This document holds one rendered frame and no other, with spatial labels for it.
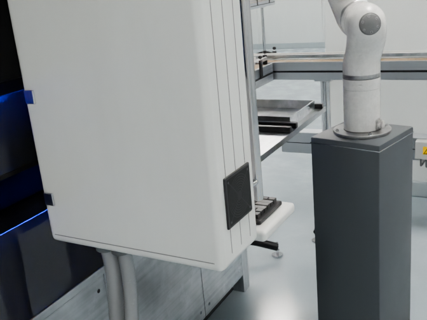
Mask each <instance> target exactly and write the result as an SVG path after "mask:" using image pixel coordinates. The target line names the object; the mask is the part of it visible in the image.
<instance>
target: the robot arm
mask: <svg viewBox="0 0 427 320"><path fill-rule="evenodd" d="M328 2H329V5H330V7H331V9H332V12H333V14H334V17H335V20H336V22H337V24H338V26H339V28H340V29H341V31H342V32H343V33H344V34H345V35H346V36H347V39H346V50H345V54H344V58H343V62H342V82H343V112H344V124H340V125H338V126H336V127H335V128H334V129H333V131H334V134H335V135H337V136H339V137H342V138H349V139H371V138H379V137H384V136H386V135H389V134H390V133H391V126H390V125H389V124H385V122H384V120H382V121H381V56H382V53H383V49H384V45H385V42H386V34H387V23H386V17H385V14H384V12H383V11H382V9H381V8H380V7H378V6H377V5H375V4H373V3H368V2H367V0H328Z"/></svg>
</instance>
